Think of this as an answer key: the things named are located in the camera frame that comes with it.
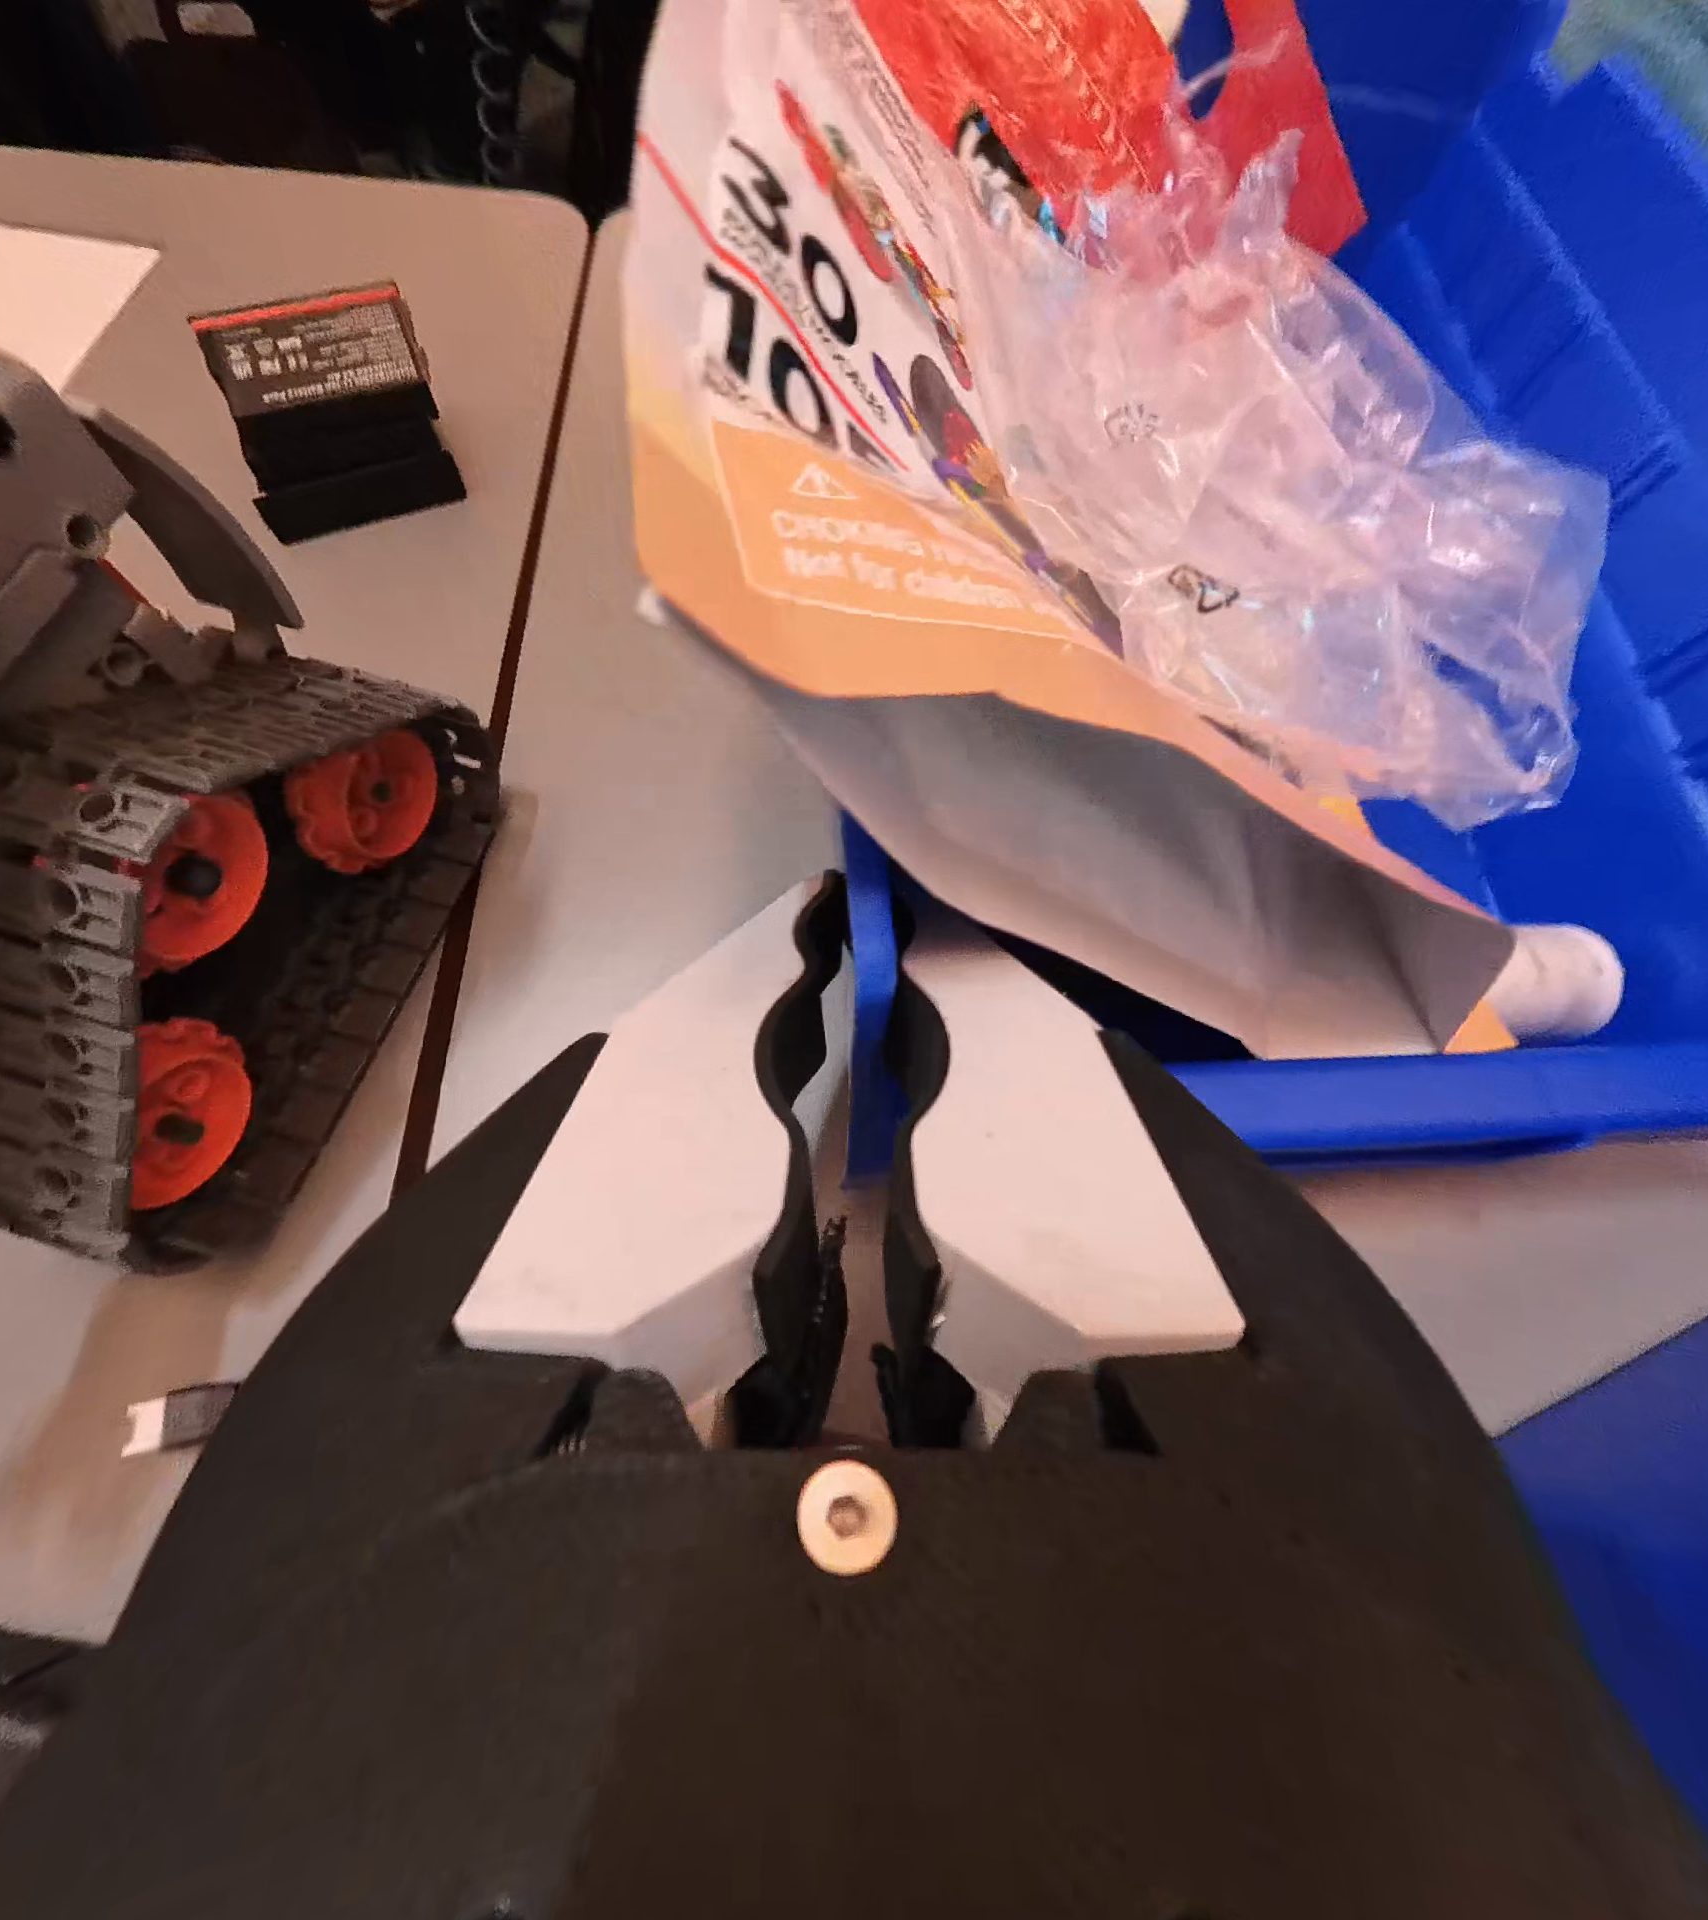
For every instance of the black battery box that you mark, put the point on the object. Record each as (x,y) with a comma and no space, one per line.
(314,374)

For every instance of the white paper sheet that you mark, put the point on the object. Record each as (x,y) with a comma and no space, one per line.
(28,285)

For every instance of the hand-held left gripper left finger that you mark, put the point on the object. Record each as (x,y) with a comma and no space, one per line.
(645,1200)

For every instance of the tracked toy robot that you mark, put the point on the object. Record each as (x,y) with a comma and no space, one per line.
(44,930)

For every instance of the white paper roll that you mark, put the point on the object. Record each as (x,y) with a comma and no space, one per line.
(1559,982)

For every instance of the clear plastic bag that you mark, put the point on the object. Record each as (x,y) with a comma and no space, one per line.
(1319,495)

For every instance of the red white toy packet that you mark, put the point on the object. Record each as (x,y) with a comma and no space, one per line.
(795,525)

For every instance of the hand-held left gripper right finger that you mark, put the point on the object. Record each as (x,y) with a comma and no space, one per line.
(1079,1200)

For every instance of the black white label tag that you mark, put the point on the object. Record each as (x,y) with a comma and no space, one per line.
(186,1419)

